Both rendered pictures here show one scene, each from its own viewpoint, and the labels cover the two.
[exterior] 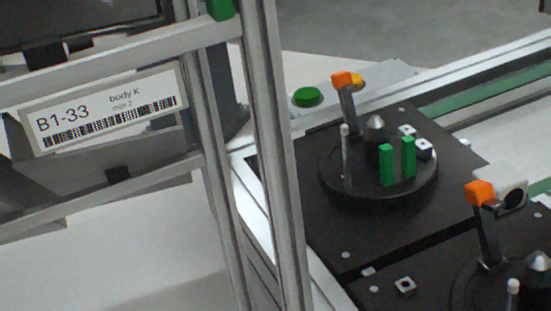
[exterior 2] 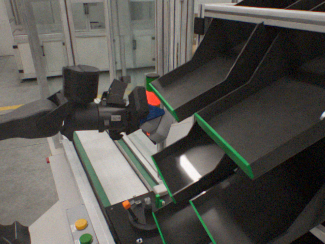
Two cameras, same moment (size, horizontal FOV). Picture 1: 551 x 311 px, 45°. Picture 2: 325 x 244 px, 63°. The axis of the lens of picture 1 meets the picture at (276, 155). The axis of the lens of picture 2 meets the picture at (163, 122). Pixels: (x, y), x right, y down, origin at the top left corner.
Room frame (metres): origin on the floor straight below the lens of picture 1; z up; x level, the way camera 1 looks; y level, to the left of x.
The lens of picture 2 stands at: (0.67, 0.57, 1.68)
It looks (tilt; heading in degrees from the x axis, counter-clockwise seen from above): 27 degrees down; 262
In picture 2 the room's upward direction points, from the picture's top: straight up
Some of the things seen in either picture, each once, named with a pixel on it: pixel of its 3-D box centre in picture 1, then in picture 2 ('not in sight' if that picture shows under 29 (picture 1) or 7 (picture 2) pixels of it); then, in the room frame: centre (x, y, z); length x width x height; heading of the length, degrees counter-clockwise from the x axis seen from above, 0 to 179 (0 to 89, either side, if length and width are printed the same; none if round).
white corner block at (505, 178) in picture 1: (499, 188); (160, 191); (0.56, -0.24, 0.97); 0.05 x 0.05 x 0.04; 20
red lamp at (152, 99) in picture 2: not in sight; (153, 96); (0.58, -0.33, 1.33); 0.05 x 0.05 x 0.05
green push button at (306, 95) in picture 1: (307, 98); (85, 239); (0.83, -0.06, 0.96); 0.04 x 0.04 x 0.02
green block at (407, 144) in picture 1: (407, 156); (157, 201); (0.59, -0.14, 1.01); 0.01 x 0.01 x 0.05; 20
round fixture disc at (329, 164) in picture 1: (377, 166); (148, 215); (0.62, -0.12, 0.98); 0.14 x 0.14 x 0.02
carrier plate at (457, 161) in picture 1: (377, 179); (148, 219); (0.62, -0.12, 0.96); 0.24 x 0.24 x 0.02; 20
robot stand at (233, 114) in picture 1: (185, 77); not in sight; (0.95, 0.13, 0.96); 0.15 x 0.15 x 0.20; 58
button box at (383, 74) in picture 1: (350, 101); (82, 231); (0.85, -0.12, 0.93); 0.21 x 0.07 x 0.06; 110
